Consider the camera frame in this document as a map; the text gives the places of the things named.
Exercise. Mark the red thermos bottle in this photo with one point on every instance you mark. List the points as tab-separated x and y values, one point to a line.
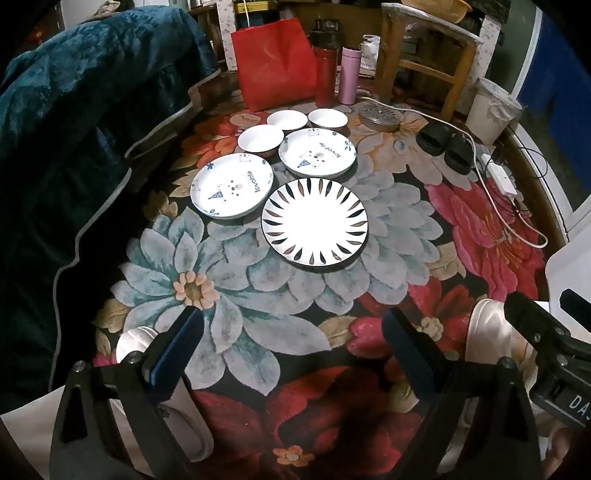
325	76

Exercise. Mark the blue door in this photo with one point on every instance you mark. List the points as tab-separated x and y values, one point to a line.
554	69

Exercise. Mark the woven basket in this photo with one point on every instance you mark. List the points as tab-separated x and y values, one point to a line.
438	11

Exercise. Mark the wooden chair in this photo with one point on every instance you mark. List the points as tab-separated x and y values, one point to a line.
390	50

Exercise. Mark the white plastic bucket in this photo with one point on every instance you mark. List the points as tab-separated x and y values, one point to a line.
485	115

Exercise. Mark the dark flask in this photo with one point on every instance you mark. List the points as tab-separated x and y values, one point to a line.
325	34

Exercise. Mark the white plate with dark petals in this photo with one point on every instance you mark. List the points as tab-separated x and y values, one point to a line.
314	224

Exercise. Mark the round perforated metal tin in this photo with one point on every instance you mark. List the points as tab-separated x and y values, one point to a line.
381	117

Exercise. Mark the white bear print plate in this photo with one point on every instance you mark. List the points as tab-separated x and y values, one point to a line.
317	152
231	187

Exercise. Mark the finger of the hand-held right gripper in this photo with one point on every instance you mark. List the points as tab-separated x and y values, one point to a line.
535	323
577	302

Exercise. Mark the white bowl with red outside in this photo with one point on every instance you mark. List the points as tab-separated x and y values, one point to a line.
286	120
328	118
261	138

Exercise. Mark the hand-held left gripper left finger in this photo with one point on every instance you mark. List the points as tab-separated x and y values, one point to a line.
178	353

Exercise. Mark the white plastic bag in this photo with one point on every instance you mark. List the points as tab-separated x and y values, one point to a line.
371	55

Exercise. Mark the pink thermos bottle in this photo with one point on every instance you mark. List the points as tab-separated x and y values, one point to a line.
351	76

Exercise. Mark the floral rug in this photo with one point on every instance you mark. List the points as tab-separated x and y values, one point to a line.
258	295

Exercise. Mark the white power strip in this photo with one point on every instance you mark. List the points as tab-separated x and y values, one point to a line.
501	177

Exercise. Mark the red paper bag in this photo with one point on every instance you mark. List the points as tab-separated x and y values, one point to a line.
272	64

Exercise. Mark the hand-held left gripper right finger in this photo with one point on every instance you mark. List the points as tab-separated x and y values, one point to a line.
411	357

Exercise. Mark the white panel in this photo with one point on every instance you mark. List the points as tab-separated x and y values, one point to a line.
572	270

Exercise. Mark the teal velvet blanket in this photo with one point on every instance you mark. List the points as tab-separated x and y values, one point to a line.
69	138

